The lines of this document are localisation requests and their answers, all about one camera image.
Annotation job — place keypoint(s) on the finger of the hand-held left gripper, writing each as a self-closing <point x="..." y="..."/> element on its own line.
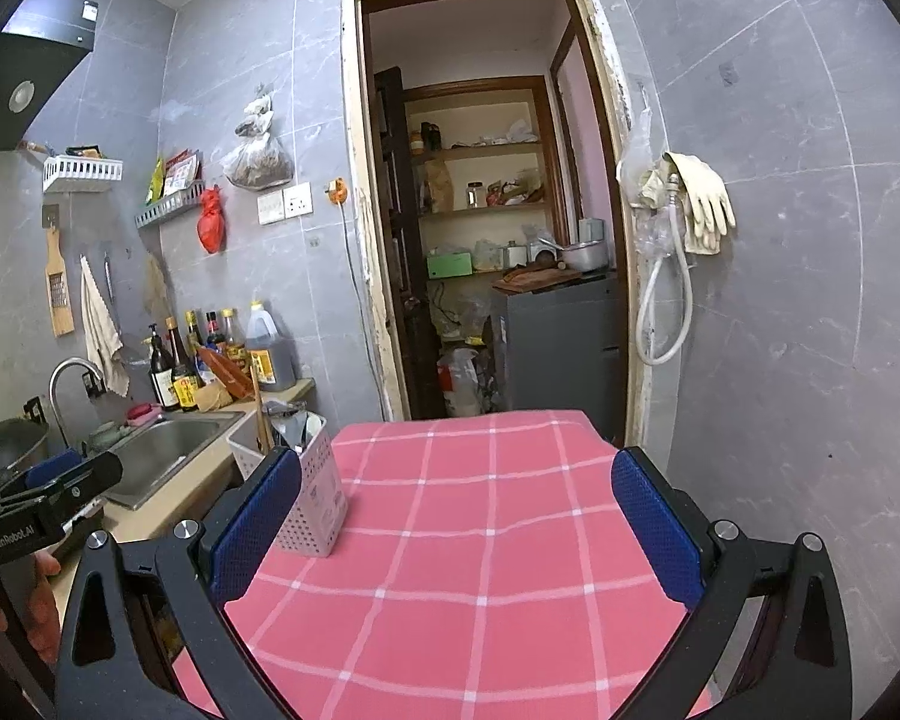
<point x="49" y="469"/>
<point x="82" y="480"/>

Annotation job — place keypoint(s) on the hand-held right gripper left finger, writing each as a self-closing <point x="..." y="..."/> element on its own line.
<point x="259" y="517"/>

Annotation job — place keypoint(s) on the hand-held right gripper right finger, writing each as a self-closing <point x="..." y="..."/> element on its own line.
<point x="656" y="532"/>

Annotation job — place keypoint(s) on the white plastic utensil basket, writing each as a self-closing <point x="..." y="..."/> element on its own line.
<point x="315" y="495"/>

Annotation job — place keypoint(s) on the wooden chopstick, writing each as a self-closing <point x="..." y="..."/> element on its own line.
<point x="266" y="427"/>
<point x="261" y="412"/>

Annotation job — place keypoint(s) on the person's left hand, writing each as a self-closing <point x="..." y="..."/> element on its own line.
<point x="46" y="600"/>

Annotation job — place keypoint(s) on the lidded cooking pot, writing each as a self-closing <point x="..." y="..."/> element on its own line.
<point x="7" y="450"/>

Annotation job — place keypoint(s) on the steel sink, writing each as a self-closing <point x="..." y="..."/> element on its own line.
<point x="165" y="450"/>

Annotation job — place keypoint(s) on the kitchen counter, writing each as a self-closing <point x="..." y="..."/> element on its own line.
<point x="172" y="495"/>

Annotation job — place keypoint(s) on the pink sponge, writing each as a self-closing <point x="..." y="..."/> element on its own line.
<point x="144" y="414"/>

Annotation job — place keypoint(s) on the metal faucet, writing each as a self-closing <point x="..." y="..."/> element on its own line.
<point x="64" y="371"/>

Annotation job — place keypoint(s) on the yellow label sauce bottle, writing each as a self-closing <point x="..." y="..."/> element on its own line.
<point x="185" y="386"/>

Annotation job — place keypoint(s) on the beige hanging towel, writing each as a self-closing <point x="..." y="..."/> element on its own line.
<point x="105" y="337"/>

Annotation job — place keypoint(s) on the orange snack packet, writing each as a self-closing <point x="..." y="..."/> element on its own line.
<point x="221" y="379"/>

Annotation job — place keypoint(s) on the large dark sauce jug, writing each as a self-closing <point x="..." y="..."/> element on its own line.
<point x="270" y="352"/>

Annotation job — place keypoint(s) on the pink checked tablecloth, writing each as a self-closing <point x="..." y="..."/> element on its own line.
<point x="480" y="540"/>

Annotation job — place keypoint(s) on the wooden grater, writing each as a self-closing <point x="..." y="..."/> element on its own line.
<point x="60" y="292"/>

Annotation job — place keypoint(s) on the yellow capped sauce bottle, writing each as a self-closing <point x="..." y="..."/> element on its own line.
<point x="232" y="341"/>

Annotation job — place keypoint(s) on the dark glass bottle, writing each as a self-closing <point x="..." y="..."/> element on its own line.
<point x="212" y="330"/>
<point x="193" y="330"/>

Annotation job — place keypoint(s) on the hanging metal tool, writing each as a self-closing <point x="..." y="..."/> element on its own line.
<point x="109" y="277"/>

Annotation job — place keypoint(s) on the grey cabinet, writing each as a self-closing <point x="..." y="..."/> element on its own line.
<point x="555" y="345"/>

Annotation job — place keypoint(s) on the plastic jug with red label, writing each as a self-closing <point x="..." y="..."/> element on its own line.
<point x="461" y="382"/>

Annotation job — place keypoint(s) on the wooden cutting board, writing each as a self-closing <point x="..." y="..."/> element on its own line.
<point x="536" y="279"/>

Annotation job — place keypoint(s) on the metal pot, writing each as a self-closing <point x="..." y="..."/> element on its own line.
<point x="585" y="256"/>

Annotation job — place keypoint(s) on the red hanging bag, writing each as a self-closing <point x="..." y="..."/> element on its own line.
<point x="211" y="225"/>

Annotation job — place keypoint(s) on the green yellow snack packet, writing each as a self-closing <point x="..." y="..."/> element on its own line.
<point x="155" y="181"/>

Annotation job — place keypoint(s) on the dark wooden door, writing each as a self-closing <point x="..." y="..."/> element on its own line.
<point x="401" y="240"/>

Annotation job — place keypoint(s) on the green box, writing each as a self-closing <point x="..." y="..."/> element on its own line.
<point x="448" y="265"/>

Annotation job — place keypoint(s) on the red snack packet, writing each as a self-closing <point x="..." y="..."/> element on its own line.
<point x="181" y="171"/>

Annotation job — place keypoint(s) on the cream rubber gloves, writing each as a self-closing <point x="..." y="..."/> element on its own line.
<point x="709" y="195"/>

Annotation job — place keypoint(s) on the clear plastic bag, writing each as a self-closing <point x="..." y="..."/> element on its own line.
<point x="637" y="180"/>

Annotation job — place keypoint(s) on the hanging bag of dried goods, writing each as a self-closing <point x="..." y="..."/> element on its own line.
<point x="259" y="161"/>

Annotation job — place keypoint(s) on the brown paper bag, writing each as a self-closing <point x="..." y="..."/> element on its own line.
<point x="439" y="187"/>

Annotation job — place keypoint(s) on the glass jar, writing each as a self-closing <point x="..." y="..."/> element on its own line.
<point x="475" y="196"/>

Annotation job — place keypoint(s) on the black range hood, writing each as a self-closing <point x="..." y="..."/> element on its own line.
<point x="15" y="75"/>

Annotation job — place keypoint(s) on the wooden shelving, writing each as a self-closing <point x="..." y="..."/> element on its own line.
<point x="480" y="150"/>

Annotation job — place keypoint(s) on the metal wall rack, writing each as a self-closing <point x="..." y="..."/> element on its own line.
<point x="169" y="206"/>

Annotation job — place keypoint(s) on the white wall rack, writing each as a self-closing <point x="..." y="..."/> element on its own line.
<point x="82" y="174"/>

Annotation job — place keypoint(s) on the white wall socket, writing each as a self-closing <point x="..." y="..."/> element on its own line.
<point x="285" y="202"/>

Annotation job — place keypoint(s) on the door frame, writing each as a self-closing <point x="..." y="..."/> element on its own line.
<point x="360" y="202"/>

